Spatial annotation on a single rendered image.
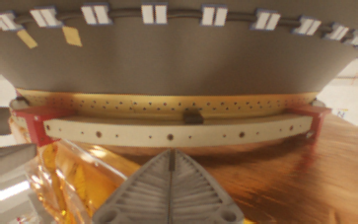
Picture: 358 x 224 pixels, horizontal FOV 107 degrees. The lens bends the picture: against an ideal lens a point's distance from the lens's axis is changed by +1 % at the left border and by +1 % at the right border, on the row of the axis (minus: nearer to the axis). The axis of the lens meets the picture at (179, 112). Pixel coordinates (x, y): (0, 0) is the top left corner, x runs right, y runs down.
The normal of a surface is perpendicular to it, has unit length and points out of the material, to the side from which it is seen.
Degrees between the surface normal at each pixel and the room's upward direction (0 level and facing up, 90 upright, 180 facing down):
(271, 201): 180
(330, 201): 180
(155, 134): 90
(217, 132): 90
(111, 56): 62
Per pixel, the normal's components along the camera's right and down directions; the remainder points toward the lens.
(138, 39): -0.03, 0.67
